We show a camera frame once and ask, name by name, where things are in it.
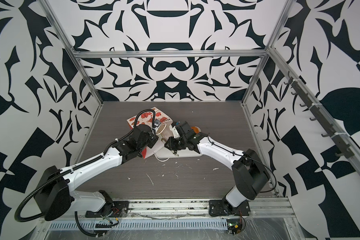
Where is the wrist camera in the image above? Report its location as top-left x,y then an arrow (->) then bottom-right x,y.
171,122 -> 183,139
153,119 -> 162,128

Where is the orange fake croissant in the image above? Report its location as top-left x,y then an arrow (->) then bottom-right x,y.
191,127 -> 201,134

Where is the small circuit board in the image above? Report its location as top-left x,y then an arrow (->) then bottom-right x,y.
227,218 -> 246,235

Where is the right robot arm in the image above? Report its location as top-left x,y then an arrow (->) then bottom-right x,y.
165,122 -> 271,208

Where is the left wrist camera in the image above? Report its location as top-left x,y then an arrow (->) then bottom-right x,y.
153,119 -> 162,128

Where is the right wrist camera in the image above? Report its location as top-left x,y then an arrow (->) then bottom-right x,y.
171,122 -> 183,139

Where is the aluminium cage frame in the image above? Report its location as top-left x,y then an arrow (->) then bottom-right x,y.
46,1 -> 360,198

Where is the white slotted cable duct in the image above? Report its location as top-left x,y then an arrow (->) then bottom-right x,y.
49,218 -> 230,231

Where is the red white paper bag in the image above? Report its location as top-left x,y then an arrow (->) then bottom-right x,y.
137,107 -> 174,159

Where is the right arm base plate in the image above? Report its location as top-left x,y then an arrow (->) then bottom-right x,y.
209,199 -> 251,217

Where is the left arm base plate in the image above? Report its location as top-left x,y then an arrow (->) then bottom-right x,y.
85,201 -> 130,218

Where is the white plastic tray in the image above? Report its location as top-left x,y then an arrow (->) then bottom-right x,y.
155,131 -> 202,162

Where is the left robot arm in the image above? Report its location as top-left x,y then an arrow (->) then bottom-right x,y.
34,125 -> 159,221

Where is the black corrugated cable conduit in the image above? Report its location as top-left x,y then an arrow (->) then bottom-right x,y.
14,169 -> 76,223

